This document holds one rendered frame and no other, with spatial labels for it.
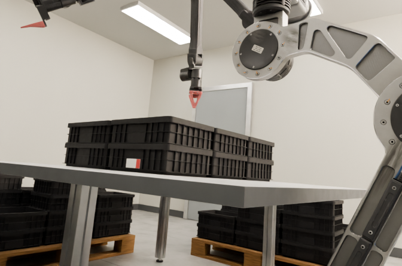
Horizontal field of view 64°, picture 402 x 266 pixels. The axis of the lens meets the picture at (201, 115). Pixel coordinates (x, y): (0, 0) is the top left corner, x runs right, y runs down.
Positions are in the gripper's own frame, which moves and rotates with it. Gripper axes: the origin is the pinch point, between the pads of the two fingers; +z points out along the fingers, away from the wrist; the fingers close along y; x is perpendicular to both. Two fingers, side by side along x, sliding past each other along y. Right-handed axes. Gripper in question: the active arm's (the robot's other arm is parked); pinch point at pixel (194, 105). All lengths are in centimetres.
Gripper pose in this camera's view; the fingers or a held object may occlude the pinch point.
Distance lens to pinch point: 170.4
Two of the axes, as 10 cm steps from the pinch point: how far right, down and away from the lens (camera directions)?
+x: 9.9, 0.9, 0.6
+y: 0.8, -1.7, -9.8
